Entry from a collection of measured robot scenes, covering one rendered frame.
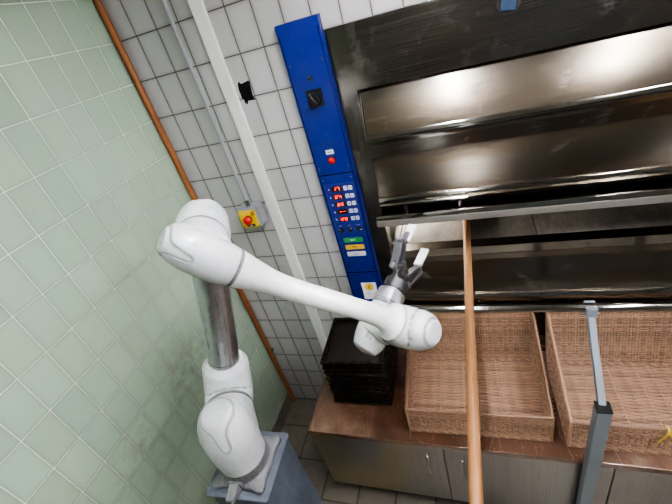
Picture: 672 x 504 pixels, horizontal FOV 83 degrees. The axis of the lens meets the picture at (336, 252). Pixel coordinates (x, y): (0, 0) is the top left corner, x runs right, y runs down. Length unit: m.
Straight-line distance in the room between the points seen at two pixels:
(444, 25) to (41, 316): 1.54
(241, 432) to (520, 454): 1.07
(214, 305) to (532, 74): 1.22
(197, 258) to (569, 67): 1.23
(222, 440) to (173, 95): 1.32
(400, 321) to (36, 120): 1.27
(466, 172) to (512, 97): 0.29
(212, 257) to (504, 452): 1.36
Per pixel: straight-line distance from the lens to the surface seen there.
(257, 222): 1.78
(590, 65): 1.51
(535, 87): 1.47
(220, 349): 1.28
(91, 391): 1.62
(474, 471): 1.05
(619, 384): 2.04
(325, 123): 1.51
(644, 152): 1.64
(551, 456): 1.80
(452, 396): 1.91
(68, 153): 1.60
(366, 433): 1.87
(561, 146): 1.57
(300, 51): 1.48
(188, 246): 0.91
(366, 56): 1.46
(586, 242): 1.77
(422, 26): 1.42
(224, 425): 1.23
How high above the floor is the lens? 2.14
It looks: 31 degrees down
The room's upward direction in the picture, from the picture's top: 17 degrees counter-clockwise
